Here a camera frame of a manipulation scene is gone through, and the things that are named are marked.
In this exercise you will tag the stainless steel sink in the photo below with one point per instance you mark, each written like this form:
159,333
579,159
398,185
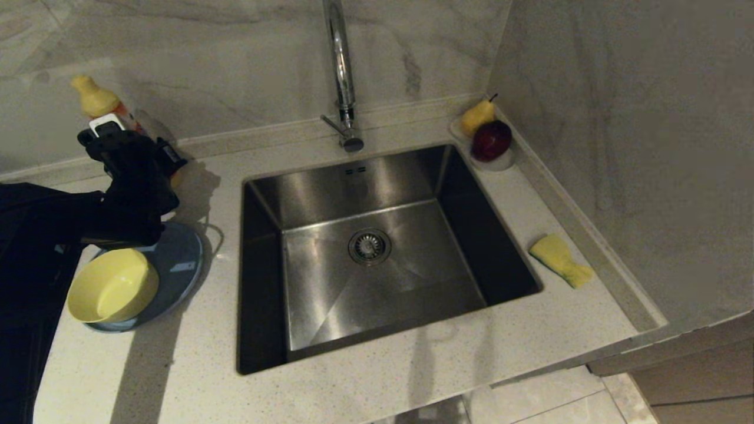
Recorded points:
377,306

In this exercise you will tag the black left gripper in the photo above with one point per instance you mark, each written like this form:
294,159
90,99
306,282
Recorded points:
138,200

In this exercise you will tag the chrome faucet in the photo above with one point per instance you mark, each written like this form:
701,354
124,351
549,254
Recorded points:
341,70

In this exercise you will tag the yellow sponge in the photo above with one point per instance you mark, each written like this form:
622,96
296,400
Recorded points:
556,256

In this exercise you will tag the red apple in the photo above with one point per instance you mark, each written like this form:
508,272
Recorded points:
490,141

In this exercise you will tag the metal sink drain strainer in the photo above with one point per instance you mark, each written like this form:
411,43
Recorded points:
370,247

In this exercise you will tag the yellow bowl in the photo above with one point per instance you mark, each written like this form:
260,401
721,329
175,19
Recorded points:
112,285

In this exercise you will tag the black induction cooktop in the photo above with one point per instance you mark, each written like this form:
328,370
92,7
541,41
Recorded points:
23,365

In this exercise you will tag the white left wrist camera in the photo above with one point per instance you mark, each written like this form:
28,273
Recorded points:
106,122

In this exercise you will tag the blue plate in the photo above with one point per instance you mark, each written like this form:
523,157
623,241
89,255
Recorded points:
177,265

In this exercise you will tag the yellow pear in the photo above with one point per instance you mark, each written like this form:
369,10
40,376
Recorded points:
474,121

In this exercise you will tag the small white dish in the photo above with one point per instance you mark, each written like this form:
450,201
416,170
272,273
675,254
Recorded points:
500,165

